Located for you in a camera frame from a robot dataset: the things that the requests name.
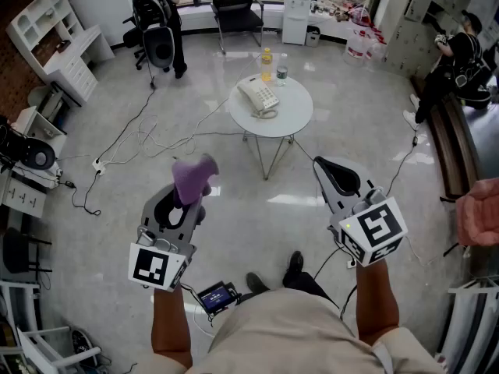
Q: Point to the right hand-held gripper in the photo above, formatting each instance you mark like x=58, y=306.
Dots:
x=380, y=224

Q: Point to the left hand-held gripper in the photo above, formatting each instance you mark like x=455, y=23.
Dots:
x=150, y=265

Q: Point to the purple cloth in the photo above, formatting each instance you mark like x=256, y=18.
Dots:
x=191, y=177

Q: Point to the white desk telephone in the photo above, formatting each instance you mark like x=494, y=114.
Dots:
x=269, y=94

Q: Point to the beige telephone handset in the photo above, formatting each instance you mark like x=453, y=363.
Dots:
x=248, y=95

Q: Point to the person's left forearm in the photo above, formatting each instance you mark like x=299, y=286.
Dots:
x=171, y=325

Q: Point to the person's right forearm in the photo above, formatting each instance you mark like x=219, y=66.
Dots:
x=376, y=306

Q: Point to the white power strip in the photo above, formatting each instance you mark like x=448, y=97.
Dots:
x=99, y=166

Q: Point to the small black screen device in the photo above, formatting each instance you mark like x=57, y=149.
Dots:
x=213, y=296

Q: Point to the person's right black shoe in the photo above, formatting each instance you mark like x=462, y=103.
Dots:
x=295, y=265

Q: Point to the person's black shoe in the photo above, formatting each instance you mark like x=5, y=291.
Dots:
x=295, y=265
x=256, y=283

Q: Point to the round white side table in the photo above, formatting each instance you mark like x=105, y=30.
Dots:
x=294, y=111

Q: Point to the person's left black shoe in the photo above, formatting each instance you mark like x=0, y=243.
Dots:
x=256, y=283

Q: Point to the dark wooden bench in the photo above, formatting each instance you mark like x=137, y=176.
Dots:
x=452, y=146

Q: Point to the pink jacket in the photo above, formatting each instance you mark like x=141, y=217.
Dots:
x=477, y=216

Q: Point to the clear water bottle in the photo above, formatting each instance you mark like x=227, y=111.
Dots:
x=282, y=72

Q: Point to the red label water jug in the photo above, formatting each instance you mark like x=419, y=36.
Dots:
x=354, y=51
x=374, y=51

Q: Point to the yellow drink bottle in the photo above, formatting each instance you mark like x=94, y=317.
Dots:
x=266, y=66

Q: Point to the small white bin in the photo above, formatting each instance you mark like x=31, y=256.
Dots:
x=312, y=36

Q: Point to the small white side desk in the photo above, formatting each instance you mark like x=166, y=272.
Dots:
x=39, y=127

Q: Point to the white locker cabinet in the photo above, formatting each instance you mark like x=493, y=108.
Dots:
x=413, y=41

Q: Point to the person's beige shirt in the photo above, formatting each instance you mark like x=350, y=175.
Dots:
x=280, y=337

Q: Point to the white pod with black hole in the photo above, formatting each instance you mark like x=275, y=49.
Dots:
x=159, y=49

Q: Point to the black wheeled office chair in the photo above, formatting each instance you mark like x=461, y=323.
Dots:
x=134, y=37

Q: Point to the white metal rack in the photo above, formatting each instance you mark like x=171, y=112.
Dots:
x=468, y=325

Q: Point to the white water dispenser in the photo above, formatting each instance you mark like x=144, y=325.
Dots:
x=297, y=14

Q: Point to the white desk with shelves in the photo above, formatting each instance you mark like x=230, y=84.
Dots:
x=78, y=49

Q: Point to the black mesh chair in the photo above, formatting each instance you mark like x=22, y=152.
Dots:
x=234, y=18

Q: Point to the grey shell backpack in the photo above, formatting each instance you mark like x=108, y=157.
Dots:
x=150, y=6

